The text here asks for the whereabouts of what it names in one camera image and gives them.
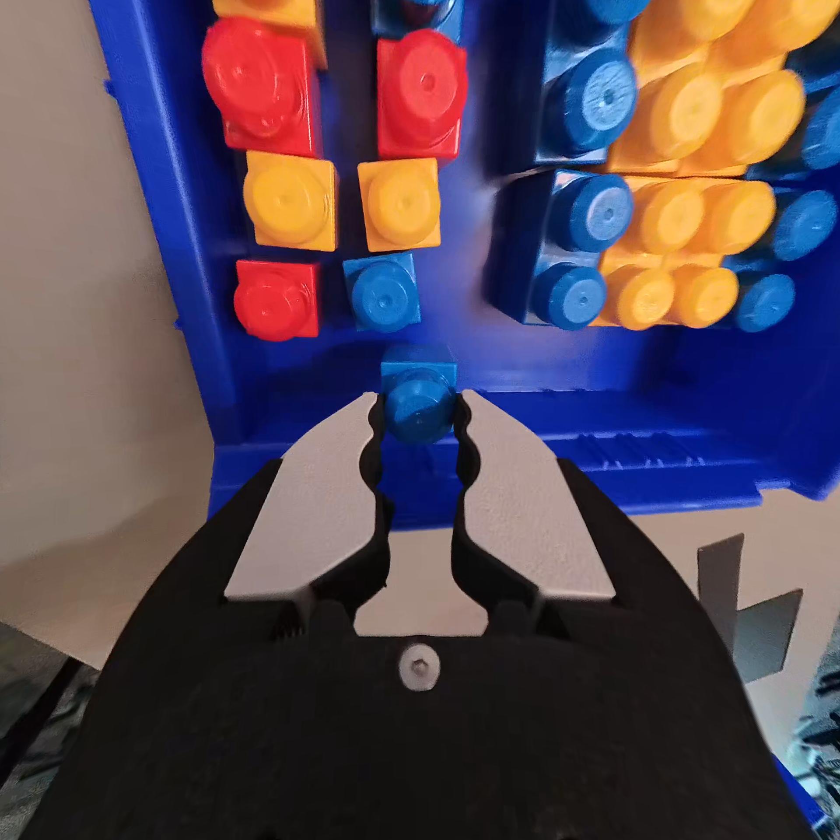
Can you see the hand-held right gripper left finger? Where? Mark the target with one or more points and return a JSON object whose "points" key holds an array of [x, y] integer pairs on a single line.
{"points": [[308, 518]]}

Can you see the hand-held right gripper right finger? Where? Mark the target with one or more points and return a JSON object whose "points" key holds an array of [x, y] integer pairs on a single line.
{"points": [[531, 518]]}

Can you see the blue plastic bin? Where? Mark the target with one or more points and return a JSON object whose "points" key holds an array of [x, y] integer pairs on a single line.
{"points": [[499, 367], [795, 791]]}

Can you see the blue single-stud block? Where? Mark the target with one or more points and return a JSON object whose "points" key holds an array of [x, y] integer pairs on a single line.
{"points": [[420, 13], [384, 295], [417, 407]]}

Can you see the red single-stud block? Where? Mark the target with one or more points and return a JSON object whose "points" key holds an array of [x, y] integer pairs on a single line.
{"points": [[259, 85], [275, 302], [423, 92]]}

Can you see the yellow single-stud block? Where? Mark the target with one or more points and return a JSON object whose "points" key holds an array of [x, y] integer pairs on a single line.
{"points": [[400, 203], [282, 13], [289, 200]]}

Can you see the yellow four-stud block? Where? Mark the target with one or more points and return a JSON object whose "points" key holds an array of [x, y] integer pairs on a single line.
{"points": [[689, 111], [676, 216]]}

